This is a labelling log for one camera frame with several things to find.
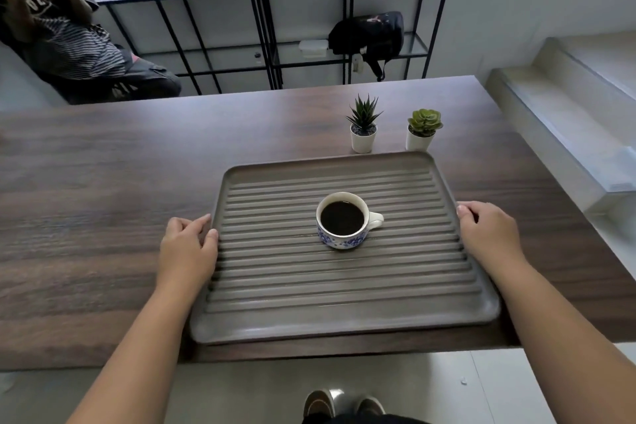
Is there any person's left shoe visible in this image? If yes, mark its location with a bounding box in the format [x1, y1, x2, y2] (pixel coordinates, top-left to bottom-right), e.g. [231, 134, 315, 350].
[303, 388, 346, 419]

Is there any black bag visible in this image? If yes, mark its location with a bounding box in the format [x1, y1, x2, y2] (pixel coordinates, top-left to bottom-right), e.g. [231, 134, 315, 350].
[327, 11, 406, 83]

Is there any person's right forearm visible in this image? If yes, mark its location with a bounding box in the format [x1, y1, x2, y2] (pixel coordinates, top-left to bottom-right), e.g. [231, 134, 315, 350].
[486, 254, 636, 424]

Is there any person's right hand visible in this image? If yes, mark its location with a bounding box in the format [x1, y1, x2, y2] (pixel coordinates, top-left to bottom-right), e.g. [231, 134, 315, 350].
[455, 199, 529, 280]

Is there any spiky succulent in white pot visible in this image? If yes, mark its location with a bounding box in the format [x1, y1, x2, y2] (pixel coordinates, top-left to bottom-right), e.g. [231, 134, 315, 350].
[345, 93, 384, 155]

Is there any person's left hand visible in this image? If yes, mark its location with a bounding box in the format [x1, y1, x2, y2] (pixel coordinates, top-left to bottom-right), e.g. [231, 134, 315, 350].
[156, 213, 219, 293]

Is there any white blue patterned cup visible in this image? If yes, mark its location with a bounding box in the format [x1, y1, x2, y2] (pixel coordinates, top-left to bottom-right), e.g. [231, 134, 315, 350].
[315, 191, 385, 251]

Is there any rosette succulent in white pot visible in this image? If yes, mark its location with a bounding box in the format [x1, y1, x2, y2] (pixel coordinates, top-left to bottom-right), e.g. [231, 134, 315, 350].
[405, 108, 444, 152]

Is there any person's shoe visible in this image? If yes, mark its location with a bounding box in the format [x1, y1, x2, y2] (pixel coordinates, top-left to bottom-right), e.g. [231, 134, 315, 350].
[353, 394, 388, 417]
[303, 388, 346, 419]

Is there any white lidded container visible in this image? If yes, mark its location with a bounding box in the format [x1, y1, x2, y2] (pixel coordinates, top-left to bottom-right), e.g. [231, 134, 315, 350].
[297, 39, 330, 60]

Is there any person's left forearm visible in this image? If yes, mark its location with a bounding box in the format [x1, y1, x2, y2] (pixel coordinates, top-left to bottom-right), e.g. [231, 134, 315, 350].
[67, 282, 209, 424]

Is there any dark wooden table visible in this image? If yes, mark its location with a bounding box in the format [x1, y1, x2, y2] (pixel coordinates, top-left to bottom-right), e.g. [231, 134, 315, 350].
[0, 74, 636, 372]

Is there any person's right shoe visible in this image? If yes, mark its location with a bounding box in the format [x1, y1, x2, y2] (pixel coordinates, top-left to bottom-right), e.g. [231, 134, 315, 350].
[353, 394, 388, 417]

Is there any grey ribbed tray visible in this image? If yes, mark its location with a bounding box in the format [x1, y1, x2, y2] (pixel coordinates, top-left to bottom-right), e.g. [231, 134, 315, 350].
[187, 150, 502, 346]

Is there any white staircase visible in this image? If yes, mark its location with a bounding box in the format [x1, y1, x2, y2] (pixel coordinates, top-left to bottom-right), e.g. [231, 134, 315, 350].
[484, 30, 636, 250]

